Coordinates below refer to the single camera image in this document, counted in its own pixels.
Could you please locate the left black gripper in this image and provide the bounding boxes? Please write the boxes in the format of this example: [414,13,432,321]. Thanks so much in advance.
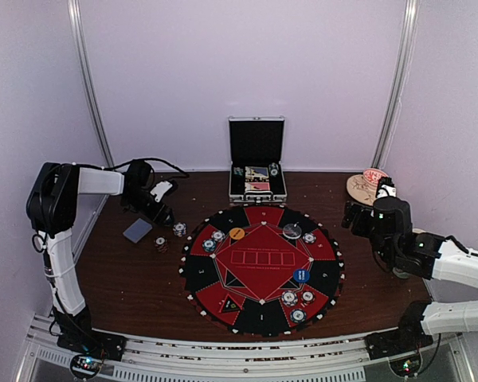
[122,189,173,226]

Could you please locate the teal chip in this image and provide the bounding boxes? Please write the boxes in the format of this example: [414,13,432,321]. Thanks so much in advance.
[202,239,217,253]

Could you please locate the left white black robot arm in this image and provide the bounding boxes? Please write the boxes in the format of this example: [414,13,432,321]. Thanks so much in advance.
[26,158,178,318]

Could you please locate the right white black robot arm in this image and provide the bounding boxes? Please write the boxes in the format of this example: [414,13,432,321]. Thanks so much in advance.
[342,197,478,352]

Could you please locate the round wooden board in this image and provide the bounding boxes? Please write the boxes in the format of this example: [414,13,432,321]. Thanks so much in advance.
[346,174,380,206]

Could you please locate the blue card deck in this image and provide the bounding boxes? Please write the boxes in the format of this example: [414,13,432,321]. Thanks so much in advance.
[123,218,152,244]

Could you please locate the red black chip stack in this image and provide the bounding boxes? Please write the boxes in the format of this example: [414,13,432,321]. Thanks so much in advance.
[154,236,169,253]

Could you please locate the red white patterned bowl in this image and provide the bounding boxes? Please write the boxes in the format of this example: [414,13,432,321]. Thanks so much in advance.
[362,168,389,188]

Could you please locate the clear dealer button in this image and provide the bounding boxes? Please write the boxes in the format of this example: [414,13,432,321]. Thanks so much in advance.
[282,223,303,240]

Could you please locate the chip on seat five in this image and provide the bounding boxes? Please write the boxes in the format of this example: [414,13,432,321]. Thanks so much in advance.
[211,230,226,243]

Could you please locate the blue small blind button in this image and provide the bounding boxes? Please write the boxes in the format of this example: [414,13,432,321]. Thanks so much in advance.
[293,268,311,283]

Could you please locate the yellow big blind button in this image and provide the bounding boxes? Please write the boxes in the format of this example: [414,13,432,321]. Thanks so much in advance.
[229,227,245,240]

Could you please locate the chips in case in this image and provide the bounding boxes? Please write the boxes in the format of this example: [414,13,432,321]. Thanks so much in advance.
[268,162,280,177]

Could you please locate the white chip stack near ten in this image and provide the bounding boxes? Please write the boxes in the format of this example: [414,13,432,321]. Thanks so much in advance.
[280,290,299,307]

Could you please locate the card decks in case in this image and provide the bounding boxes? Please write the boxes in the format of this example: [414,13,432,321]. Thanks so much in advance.
[245,166,270,192]

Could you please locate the aluminium poker case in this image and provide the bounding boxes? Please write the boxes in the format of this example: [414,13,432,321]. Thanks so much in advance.
[228,116,287,203]

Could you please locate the round red black poker mat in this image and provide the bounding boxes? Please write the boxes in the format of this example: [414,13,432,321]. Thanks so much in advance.
[178,205,345,337]

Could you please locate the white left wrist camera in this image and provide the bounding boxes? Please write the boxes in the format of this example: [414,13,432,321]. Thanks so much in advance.
[150,180,178,203]

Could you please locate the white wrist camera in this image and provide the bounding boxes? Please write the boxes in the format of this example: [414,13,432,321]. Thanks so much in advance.
[375,177,397,199]
[150,180,178,203]

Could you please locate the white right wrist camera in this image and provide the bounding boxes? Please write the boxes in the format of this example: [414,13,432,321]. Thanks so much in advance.
[375,177,397,199]

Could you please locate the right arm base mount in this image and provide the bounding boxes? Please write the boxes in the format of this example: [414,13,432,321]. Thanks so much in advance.
[365,301,433,360]

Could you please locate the aluminium front rail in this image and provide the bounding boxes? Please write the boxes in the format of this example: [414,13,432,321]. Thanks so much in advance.
[12,315,478,381]

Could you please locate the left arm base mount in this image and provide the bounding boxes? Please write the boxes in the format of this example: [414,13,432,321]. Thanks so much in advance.
[57,330,127,361]

